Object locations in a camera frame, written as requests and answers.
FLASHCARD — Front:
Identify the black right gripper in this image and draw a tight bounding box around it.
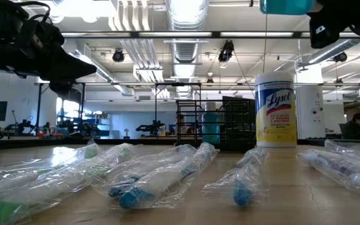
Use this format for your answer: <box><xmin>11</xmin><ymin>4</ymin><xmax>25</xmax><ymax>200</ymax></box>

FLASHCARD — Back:
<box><xmin>306</xmin><ymin>0</ymin><xmax>360</xmax><ymax>49</ymax></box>

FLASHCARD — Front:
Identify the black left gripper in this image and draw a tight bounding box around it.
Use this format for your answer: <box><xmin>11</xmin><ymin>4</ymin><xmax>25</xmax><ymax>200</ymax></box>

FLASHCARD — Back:
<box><xmin>0</xmin><ymin>0</ymin><xmax>98</xmax><ymax>97</ymax></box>

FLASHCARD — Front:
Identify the green toothbrush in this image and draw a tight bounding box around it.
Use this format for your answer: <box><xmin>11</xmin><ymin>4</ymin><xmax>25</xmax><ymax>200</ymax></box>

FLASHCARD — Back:
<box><xmin>0</xmin><ymin>142</ymin><xmax>143</xmax><ymax>225</ymax></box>
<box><xmin>0</xmin><ymin>140</ymin><xmax>103</xmax><ymax>201</ymax></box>

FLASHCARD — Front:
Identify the blue toothbrush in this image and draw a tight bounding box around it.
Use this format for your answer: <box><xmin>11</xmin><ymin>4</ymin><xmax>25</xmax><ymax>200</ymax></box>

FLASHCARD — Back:
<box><xmin>91</xmin><ymin>144</ymin><xmax>198</xmax><ymax>199</ymax></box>
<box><xmin>117</xmin><ymin>142</ymin><xmax>221</xmax><ymax>211</ymax></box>
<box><xmin>202</xmin><ymin>146</ymin><xmax>269</xmax><ymax>209</ymax></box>

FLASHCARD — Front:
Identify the white round column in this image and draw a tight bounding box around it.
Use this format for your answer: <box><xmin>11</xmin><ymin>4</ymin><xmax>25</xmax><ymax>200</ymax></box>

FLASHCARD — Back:
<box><xmin>295</xmin><ymin>64</ymin><xmax>326</xmax><ymax>140</ymax></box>

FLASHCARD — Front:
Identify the person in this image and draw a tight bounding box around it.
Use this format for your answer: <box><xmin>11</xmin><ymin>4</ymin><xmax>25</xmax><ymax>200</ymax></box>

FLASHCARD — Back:
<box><xmin>343</xmin><ymin>112</ymin><xmax>360</xmax><ymax>140</ymax></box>
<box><xmin>174</xmin><ymin>114</ymin><xmax>191</xmax><ymax>136</ymax></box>

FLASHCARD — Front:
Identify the Lysol wipes canister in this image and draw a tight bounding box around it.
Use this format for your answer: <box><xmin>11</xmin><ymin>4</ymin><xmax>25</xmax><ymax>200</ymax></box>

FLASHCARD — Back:
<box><xmin>254</xmin><ymin>71</ymin><xmax>299</xmax><ymax>149</ymax></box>

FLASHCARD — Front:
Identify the silver ceiling duct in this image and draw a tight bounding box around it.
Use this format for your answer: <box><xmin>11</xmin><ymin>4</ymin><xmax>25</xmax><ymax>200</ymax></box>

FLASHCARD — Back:
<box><xmin>306</xmin><ymin>39</ymin><xmax>360</xmax><ymax>65</ymax></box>
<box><xmin>166</xmin><ymin>0</ymin><xmax>211</xmax><ymax>64</ymax></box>

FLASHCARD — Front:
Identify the black ceiling camera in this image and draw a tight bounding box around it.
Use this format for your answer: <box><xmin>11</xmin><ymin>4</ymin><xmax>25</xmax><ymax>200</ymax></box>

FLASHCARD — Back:
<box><xmin>332</xmin><ymin>51</ymin><xmax>349</xmax><ymax>64</ymax></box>
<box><xmin>111</xmin><ymin>48</ymin><xmax>126</xmax><ymax>63</ymax></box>
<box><xmin>217</xmin><ymin>39</ymin><xmax>236</xmax><ymax>63</ymax></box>

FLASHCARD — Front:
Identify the black metal frame stand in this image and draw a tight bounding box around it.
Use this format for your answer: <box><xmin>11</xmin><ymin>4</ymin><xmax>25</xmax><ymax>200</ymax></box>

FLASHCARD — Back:
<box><xmin>34</xmin><ymin>81</ymin><xmax>87</xmax><ymax>137</ymax></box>
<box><xmin>154</xmin><ymin>81</ymin><xmax>203</xmax><ymax>138</ymax></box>

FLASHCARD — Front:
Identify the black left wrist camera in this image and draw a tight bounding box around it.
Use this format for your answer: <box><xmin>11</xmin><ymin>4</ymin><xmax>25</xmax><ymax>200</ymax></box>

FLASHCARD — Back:
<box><xmin>22</xmin><ymin>18</ymin><xmax>66</xmax><ymax>68</ymax></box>

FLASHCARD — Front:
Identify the thin hanging cable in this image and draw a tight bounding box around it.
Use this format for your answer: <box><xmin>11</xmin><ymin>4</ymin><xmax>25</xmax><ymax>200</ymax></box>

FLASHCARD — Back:
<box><xmin>262</xmin><ymin>14</ymin><xmax>269</xmax><ymax>73</ymax></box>

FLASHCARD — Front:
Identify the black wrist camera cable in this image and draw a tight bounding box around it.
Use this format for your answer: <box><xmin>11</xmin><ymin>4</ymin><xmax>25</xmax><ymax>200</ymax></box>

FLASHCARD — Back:
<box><xmin>11</xmin><ymin>0</ymin><xmax>52</xmax><ymax>20</ymax></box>

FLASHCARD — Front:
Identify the black wire rack caddy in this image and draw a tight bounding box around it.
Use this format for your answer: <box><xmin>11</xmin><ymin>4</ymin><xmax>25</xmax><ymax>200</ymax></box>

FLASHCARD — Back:
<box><xmin>175</xmin><ymin>96</ymin><xmax>256</xmax><ymax>154</ymax></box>

